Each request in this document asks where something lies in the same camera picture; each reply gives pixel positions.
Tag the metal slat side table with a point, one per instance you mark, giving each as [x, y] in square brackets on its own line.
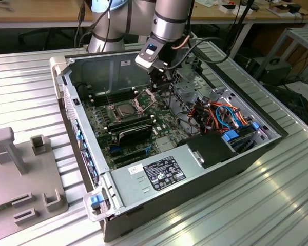
[306, 33]

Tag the white wrist camera with mount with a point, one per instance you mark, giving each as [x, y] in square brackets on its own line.
[145, 61]

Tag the small blue plastic clip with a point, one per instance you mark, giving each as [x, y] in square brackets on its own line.
[255, 126]

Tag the small white box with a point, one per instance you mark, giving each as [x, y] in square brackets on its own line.
[223, 10]

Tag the silver power supply unit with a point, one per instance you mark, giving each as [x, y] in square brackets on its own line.
[128, 184]

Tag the green motherboard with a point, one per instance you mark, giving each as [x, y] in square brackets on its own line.
[166, 120]

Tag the blue case latch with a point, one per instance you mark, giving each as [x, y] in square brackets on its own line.
[94, 200]

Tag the black equipment case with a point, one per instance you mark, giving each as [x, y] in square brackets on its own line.
[277, 73]

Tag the long wooden desk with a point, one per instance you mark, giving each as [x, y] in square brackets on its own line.
[28, 12]

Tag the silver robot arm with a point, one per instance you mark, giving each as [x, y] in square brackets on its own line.
[169, 20]

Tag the blue expansion slot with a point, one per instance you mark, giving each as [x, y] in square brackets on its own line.
[114, 148]

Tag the open grey PC case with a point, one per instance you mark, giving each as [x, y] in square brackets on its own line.
[195, 202]

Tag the black plastic shroud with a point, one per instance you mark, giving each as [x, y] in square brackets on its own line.
[210, 150]

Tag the silver-topped CPU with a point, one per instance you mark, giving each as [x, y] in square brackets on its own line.
[125, 111]

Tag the grey parts rack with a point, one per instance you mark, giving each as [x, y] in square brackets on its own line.
[28, 179]

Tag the blue disk carrier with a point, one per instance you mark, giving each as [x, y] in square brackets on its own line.
[230, 135]

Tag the black expansion slot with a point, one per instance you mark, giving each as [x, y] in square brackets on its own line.
[132, 157]
[129, 152]

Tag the black RAM slot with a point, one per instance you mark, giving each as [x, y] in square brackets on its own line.
[128, 126]
[128, 121]
[128, 129]
[102, 97]
[102, 103]
[102, 100]
[102, 94]

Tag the silver chipset heatsink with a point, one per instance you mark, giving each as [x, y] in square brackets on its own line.
[165, 144]

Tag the black expansion card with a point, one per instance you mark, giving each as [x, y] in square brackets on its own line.
[134, 134]

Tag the CPU socket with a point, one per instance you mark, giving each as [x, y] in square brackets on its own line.
[113, 112]

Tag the black plastic crate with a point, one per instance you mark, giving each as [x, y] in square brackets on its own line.
[295, 107]

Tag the brown cardboard box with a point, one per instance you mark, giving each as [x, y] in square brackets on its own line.
[278, 11]

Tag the metal drive cage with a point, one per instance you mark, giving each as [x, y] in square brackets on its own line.
[187, 88]

